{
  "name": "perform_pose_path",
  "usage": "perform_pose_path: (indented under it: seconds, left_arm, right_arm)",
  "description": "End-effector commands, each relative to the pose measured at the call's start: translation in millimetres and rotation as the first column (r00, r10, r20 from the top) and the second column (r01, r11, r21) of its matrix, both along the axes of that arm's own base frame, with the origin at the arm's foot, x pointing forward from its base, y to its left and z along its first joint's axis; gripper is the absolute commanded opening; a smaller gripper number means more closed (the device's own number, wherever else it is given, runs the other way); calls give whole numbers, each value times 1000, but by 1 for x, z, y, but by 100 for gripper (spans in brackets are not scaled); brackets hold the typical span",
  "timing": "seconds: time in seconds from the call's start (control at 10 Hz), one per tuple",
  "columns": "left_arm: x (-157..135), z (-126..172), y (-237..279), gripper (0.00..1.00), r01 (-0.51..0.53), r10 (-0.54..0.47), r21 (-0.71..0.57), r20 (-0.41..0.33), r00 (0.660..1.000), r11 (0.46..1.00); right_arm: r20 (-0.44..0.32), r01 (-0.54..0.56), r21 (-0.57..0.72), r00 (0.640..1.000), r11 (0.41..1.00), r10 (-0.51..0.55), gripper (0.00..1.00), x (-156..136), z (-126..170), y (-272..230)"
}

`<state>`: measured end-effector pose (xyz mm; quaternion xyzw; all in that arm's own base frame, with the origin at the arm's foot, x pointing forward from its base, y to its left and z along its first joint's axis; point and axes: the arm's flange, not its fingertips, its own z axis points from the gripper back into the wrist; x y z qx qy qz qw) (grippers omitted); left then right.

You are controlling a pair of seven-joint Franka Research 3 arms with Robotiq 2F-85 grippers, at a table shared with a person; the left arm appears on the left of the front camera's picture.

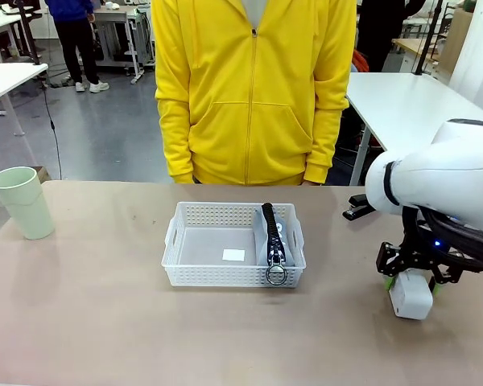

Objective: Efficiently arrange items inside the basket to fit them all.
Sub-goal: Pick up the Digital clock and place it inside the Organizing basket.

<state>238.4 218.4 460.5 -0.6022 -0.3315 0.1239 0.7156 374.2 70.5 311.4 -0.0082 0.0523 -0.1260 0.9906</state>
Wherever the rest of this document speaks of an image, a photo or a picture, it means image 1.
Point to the grey metal desk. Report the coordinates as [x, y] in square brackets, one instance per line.
[120, 32]

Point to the black stand pole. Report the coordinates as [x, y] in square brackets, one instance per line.
[428, 36]

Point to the person in blue top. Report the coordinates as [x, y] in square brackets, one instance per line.
[74, 36]

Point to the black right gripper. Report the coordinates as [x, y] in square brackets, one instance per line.
[420, 251]

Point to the white perforated plastic basket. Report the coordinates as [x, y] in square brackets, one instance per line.
[209, 277]

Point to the black stapler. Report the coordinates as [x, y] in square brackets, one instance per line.
[356, 207]

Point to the small white box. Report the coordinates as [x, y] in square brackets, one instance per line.
[410, 297]

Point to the white desk with dark chair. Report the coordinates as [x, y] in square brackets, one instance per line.
[4, 28]

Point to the orange garment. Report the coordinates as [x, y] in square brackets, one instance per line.
[360, 62]

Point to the pale green cup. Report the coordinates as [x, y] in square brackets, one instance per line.
[24, 205]

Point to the person in black clothes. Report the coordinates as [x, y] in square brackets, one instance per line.
[382, 32]

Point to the white table with grey leg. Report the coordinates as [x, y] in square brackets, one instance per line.
[4, 78]

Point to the light wooden table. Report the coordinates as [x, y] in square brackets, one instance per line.
[416, 46]

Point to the person's left hand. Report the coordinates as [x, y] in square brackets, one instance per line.
[312, 183]

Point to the person in yellow hoodie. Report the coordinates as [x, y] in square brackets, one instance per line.
[249, 92]

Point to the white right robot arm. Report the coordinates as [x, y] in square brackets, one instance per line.
[438, 177]

